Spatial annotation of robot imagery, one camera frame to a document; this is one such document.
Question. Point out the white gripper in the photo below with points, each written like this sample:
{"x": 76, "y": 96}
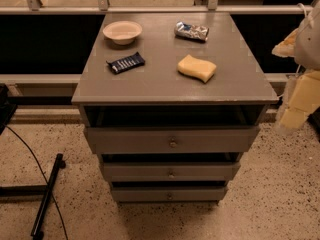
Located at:
{"x": 309, "y": 45}

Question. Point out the grey drawer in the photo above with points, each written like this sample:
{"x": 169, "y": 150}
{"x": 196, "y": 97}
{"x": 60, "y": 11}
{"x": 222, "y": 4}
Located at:
{"x": 160, "y": 171}
{"x": 170, "y": 140}
{"x": 168, "y": 194}

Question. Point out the grey wooden drawer cabinet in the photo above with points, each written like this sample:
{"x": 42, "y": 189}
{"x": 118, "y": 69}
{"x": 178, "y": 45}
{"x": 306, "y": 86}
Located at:
{"x": 156, "y": 95}

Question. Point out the grey top drawer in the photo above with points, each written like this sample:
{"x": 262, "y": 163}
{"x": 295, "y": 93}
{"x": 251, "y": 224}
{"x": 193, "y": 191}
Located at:
{"x": 170, "y": 140}

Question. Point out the grey bottom drawer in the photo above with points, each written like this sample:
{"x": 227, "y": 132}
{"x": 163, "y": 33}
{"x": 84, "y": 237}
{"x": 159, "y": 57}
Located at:
{"x": 168, "y": 194}

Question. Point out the yellow sponge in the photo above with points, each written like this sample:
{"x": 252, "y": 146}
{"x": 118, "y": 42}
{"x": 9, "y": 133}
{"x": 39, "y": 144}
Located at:
{"x": 196, "y": 68}

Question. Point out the silver crumpled chip bag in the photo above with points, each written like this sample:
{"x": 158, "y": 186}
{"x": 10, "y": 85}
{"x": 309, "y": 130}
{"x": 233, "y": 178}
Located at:
{"x": 191, "y": 31}

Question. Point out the dark blue snack packet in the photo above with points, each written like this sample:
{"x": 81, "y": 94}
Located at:
{"x": 126, "y": 63}

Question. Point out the white ceramic bowl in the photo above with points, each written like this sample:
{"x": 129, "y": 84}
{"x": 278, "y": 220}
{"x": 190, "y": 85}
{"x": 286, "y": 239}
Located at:
{"x": 122, "y": 32}

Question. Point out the black metal stand base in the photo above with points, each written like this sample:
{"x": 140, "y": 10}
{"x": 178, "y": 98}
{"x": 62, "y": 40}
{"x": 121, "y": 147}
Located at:
{"x": 45, "y": 192}

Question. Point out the metal railing frame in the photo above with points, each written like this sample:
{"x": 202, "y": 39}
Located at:
{"x": 160, "y": 4}

